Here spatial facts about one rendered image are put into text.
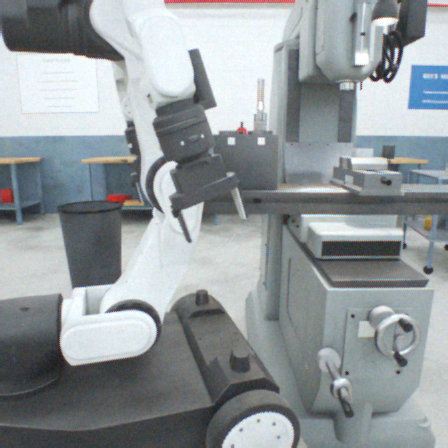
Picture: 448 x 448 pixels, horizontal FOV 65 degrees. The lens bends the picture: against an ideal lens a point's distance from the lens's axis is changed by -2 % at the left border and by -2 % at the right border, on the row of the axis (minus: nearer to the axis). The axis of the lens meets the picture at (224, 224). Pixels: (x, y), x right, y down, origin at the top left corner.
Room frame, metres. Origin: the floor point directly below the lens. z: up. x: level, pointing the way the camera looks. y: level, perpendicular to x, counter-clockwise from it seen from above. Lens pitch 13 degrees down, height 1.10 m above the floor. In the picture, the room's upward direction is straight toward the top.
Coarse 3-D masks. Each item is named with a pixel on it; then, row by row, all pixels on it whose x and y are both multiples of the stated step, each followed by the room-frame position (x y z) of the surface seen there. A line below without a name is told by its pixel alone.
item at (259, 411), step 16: (240, 400) 0.62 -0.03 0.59; (256, 400) 0.62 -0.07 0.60; (272, 400) 0.62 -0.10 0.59; (224, 416) 0.60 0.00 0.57; (240, 416) 0.59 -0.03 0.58; (256, 416) 0.60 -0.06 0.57; (272, 416) 0.61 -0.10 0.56; (288, 416) 0.62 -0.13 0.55; (208, 432) 0.61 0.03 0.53; (224, 432) 0.58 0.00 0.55; (240, 432) 0.61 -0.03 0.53; (256, 432) 0.62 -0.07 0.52; (272, 432) 0.63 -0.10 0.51; (288, 432) 0.63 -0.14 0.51
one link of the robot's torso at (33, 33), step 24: (0, 0) 0.71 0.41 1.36; (24, 0) 0.72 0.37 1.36; (48, 0) 0.72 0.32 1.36; (72, 0) 0.74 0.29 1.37; (0, 24) 0.71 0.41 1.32; (24, 24) 0.72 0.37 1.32; (48, 24) 0.73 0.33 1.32; (72, 24) 0.74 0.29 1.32; (24, 48) 0.75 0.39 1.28; (48, 48) 0.76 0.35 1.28; (72, 48) 0.77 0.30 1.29
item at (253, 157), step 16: (224, 144) 1.24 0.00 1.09; (240, 144) 1.24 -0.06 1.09; (256, 144) 1.24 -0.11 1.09; (272, 144) 1.24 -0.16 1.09; (224, 160) 1.24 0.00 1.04; (240, 160) 1.24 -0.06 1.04; (256, 160) 1.24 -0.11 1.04; (272, 160) 1.24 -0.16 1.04; (240, 176) 1.24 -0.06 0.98; (256, 176) 1.24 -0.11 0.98; (272, 176) 1.24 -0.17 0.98
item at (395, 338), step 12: (372, 312) 0.88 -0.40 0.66; (384, 312) 0.86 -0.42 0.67; (372, 324) 0.86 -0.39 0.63; (384, 324) 0.78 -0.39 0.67; (396, 324) 0.78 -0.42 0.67; (408, 324) 0.75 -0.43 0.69; (384, 336) 0.79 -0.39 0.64; (396, 336) 0.78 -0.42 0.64; (408, 336) 0.79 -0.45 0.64; (420, 336) 0.78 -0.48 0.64; (384, 348) 0.78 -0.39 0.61; (396, 348) 0.78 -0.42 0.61; (408, 348) 0.78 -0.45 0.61; (396, 360) 0.76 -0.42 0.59
